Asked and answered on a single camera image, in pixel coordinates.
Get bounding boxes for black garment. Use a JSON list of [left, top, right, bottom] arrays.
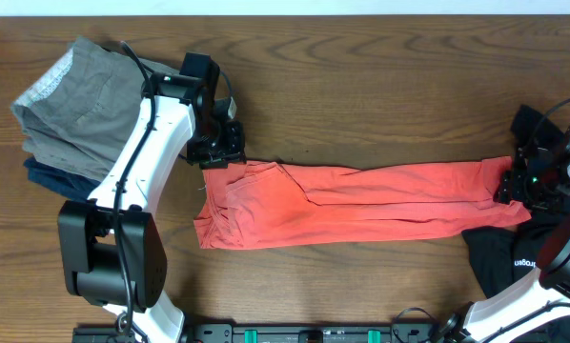
[[462, 105, 570, 297]]

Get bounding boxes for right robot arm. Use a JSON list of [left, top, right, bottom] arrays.
[[443, 128, 570, 342]]

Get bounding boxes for folded grey shorts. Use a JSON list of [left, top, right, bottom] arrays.
[[10, 35, 181, 182]]

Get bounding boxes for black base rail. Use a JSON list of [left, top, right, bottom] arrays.
[[72, 312, 458, 343]]

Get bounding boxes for red printed t-shirt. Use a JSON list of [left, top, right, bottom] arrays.
[[193, 156, 531, 250]]

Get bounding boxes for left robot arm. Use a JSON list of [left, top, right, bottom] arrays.
[[57, 50, 246, 342]]

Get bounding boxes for folded navy garment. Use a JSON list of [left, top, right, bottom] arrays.
[[24, 157, 100, 202]]

